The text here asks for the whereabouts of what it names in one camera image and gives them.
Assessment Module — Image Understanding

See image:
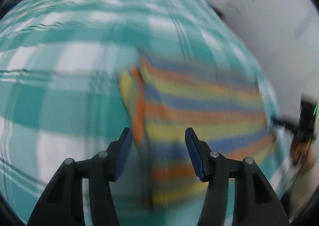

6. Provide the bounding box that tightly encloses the striped knit sweater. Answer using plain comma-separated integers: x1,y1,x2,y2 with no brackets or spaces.
118,54,276,208

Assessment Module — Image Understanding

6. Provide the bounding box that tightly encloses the white wardrobe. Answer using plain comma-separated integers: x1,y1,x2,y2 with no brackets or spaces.
207,0,318,118

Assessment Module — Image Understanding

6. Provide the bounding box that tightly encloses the right hand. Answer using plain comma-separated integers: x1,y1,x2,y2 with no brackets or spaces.
289,137,316,172

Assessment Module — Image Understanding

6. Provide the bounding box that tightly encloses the teal plaid bed cover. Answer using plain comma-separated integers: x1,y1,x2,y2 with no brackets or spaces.
1,0,279,222

